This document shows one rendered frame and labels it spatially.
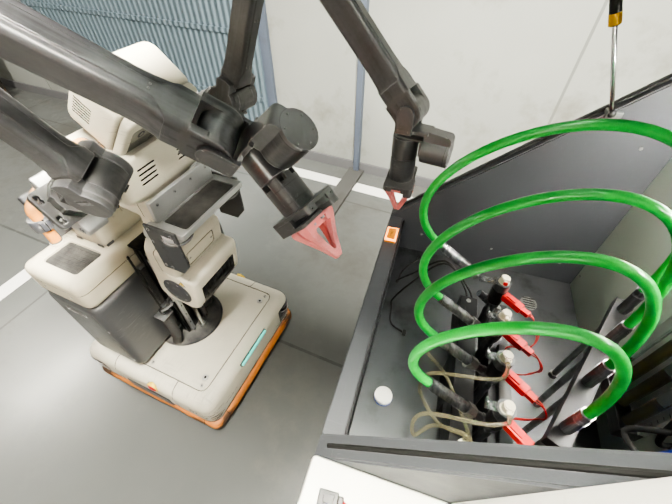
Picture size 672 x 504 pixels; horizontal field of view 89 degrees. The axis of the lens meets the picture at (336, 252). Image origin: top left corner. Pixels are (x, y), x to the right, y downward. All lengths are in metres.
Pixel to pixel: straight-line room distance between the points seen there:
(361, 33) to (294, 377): 1.45
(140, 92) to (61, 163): 0.26
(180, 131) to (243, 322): 1.23
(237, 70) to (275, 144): 0.51
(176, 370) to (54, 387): 0.74
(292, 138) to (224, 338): 1.25
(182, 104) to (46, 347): 1.97
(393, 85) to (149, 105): 0.44
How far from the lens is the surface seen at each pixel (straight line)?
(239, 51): 0.94
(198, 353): 1.60
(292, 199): 0.50
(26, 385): 2.27
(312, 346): 1.83
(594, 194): 0.50
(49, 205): 0.88
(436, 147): 0.76
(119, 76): 0.50
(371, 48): 0.76
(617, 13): 0.84
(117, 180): 0.76
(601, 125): 0.54
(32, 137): 0.70
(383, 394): 0.83
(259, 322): 1.61
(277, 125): 0.44
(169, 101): 0.49
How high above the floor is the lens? 1.62
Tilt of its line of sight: 47 degrees down
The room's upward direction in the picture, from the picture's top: straight up
